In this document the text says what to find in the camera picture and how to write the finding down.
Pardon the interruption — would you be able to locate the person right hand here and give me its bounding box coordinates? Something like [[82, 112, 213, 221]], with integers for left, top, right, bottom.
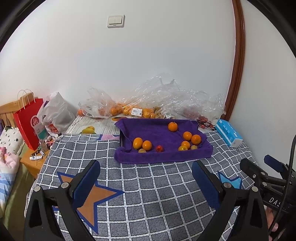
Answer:
[[265, 206, 285, 240]]

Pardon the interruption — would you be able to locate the purple towel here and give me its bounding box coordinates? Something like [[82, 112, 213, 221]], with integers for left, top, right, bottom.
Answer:
[[114, 118, 213, 164]]

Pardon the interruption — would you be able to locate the wall light switch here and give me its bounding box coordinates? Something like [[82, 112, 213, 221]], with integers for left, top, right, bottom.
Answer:
[[107, 15, 125, 28]]

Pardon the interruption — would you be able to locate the blue tissue pack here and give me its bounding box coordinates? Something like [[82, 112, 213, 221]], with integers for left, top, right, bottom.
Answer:
[[215, 119, 243, 148]]

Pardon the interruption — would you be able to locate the red paper shopping bag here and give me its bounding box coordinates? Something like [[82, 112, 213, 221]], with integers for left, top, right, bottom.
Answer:
[[13, 89, 43, 150]]

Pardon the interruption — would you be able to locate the fruit printed paper mat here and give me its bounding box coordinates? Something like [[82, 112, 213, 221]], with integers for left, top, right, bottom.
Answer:
[[66, 116, 119, 135]]

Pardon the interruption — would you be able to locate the small red fruit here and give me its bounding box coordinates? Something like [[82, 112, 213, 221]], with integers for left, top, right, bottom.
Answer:
[[156, 145, 164, 152]]

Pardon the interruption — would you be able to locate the large clear plastic bag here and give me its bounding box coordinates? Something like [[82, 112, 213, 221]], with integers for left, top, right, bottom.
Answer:
[[136, 72, 209, 120]]

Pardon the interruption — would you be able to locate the white patterned pillow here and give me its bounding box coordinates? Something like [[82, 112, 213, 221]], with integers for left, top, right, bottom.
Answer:
[[1, 126, 25, 155]]

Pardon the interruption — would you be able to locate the small clear bag of oranges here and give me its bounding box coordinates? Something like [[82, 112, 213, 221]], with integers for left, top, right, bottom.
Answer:
[[78, 87, 118, 118]]

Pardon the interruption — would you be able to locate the large orange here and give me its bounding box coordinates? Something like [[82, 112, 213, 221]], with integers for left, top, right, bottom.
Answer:
[[168, 121, 178, 132]]

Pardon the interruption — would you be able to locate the white plastic shopping bag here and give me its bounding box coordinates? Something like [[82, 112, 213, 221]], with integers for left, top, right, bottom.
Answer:
[[37, 92, 75, 137]]

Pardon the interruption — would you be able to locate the brown wooden door frame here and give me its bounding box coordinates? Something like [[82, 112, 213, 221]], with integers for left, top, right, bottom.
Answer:
[[222, 0, 245, 121]]

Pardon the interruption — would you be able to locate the wooden bedside table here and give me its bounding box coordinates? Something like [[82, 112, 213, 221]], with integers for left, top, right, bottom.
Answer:
[[20, 149, 49, 179]]

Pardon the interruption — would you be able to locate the clear bag of red fruit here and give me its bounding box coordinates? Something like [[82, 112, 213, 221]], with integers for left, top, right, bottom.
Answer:
[[181, 91, 226, 128]]

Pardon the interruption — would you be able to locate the pink striped bedding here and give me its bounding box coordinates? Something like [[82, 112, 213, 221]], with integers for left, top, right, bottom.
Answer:
[[0, 147, 20, 217]]

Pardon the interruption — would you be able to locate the grey checked blanket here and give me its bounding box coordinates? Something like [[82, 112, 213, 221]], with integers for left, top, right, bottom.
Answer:
[[24, 131, 258, 241]]

